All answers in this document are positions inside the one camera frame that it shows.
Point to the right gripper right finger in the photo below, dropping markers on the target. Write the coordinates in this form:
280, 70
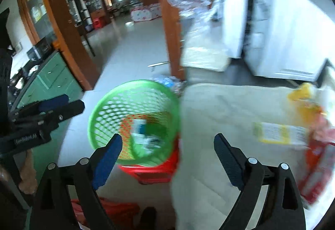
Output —
282, 208

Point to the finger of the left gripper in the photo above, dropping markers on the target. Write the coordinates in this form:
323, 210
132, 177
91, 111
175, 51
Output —
65, 113
38, 107

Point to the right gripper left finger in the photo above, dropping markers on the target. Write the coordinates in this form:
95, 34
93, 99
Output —
52, 207

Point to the red soda can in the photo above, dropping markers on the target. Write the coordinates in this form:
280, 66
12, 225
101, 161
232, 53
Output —
314, 183

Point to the clear plastic tray with label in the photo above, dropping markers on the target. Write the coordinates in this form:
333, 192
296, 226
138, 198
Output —
271, 133

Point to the yellow snack bag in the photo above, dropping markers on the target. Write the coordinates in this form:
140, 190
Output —
303, 99

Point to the red snack wrapper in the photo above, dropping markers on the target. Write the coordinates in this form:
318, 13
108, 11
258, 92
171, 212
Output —
320, 130

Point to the white blue milk carton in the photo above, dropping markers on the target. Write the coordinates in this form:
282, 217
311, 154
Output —
147, 136

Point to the person's left hand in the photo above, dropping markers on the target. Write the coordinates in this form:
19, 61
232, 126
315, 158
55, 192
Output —
28, 184

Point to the green side cabinet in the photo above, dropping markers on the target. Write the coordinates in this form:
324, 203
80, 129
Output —
53, 78

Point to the white quilted mat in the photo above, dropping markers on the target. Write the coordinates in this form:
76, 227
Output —
201, 191

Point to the green plastic waste basket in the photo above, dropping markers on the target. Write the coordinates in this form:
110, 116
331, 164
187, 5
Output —
115, 112

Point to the small red stool far room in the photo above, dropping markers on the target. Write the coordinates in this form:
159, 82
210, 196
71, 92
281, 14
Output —
99, 22

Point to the red plastic stool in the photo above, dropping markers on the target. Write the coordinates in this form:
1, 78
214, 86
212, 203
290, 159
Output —
155, 175

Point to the metal bar on floor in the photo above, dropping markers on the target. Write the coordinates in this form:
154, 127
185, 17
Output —
158, 64

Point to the plastic bag on floor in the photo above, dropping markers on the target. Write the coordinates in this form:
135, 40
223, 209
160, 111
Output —
173, 83

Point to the polka dot play tent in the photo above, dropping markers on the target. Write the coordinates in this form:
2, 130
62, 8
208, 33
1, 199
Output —
146, 13

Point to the plastic bag of noodles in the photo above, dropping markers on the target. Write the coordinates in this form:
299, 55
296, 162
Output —
203, 47

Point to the crumpled clear bag on counter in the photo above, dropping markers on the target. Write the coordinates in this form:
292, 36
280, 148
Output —
190, 8

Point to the white microwave oven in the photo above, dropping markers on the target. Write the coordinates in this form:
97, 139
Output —
281, 39

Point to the brown wooden door frame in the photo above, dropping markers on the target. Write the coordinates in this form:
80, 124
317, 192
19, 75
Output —
170, 16

